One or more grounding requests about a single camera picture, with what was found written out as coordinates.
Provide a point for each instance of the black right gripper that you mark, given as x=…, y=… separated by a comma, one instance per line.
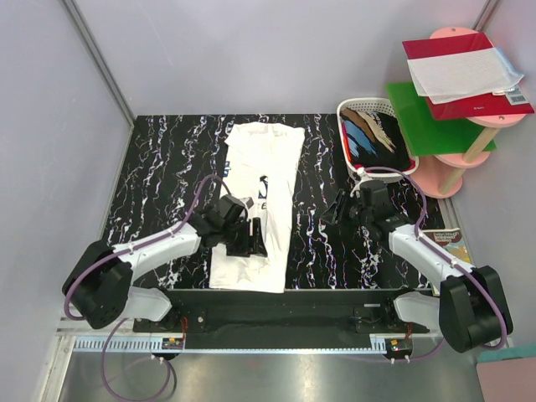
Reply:
x=332, y=214

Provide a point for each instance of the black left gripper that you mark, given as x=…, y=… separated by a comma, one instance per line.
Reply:
x=244, y=249

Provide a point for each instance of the white daisy print t-shirt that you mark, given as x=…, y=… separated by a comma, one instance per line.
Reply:
x=261, y=164

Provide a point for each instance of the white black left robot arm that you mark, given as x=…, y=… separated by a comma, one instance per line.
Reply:
x=101, y=286

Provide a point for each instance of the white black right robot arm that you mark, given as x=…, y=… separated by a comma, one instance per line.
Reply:
x=470, y=310

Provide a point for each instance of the black printed t-shirt in basket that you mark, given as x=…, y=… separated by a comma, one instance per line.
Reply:
x=374, y=139

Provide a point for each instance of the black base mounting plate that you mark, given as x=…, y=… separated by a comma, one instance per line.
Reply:
x=200, y=319

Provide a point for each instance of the pink two-tier stand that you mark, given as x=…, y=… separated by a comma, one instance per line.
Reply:
x=440, y=176

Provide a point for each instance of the white perforated plastic basket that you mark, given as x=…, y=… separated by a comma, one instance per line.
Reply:
x=371, y=104

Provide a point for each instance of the yellow illustrated paperback book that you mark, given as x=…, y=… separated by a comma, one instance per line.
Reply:
x=451, y=240

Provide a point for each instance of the green plastic sheet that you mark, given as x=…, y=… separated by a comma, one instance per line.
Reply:
x=425, y=136

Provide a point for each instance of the white mesh cloth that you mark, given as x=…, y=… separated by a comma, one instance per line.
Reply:
x=448, y=78

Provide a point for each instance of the red plastic folder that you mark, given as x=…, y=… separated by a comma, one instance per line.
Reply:
x=425, y=48

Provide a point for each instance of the teal cloth edge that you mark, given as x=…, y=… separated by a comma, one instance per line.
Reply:
x=528, y=351

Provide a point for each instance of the pink board corner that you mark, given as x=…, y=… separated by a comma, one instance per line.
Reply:
x=511, y=380

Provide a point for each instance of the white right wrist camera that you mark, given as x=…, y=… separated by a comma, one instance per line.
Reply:
x=363, y=178

